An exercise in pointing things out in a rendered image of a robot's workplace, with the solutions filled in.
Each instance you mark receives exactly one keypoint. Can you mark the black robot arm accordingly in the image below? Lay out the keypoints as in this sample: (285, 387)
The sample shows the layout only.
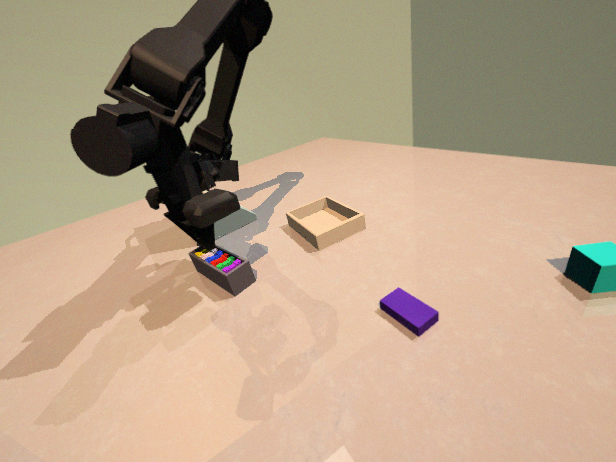
(169, 64)

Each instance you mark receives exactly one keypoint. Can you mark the tan open-top tray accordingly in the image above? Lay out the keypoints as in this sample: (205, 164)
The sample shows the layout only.
(325, 222)

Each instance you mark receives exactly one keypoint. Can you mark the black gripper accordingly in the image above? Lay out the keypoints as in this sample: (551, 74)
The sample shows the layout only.
(180, 188)

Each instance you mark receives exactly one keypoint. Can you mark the teal cube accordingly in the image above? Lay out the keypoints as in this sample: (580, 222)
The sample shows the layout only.
(593, 266)

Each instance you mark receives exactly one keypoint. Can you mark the purple rectangular block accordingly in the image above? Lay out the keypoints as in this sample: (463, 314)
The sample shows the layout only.
(412, 313)

